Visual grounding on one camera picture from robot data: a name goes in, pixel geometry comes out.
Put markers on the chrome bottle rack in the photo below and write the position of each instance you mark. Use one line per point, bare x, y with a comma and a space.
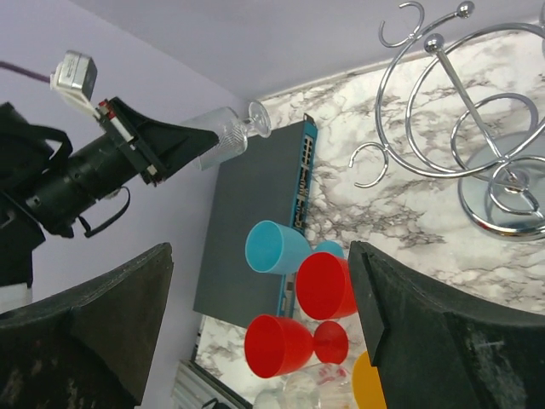
500, 178

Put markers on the clear glass bottle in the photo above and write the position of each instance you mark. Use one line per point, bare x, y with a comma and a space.
233, 132

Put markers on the clear wine glass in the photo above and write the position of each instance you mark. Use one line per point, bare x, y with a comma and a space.
318, 386

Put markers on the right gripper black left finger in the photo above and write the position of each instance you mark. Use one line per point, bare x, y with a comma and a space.
92, 345

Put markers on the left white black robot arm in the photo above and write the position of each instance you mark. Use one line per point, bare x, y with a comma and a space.
27, 152

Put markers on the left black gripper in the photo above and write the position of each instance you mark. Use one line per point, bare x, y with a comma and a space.
134, 144

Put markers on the aluminium extrusion frame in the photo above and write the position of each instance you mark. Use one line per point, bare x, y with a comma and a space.
195, 387

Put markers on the orange standing plastic wine glass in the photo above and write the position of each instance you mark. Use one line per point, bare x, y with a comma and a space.
366, 384

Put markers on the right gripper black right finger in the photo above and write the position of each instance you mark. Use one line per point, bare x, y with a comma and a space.
435, 346

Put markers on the blue plastic wine glass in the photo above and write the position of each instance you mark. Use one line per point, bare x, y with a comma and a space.
272, 248

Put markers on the red plastic wine glass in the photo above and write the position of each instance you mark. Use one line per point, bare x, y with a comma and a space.
323, 287
275, 346

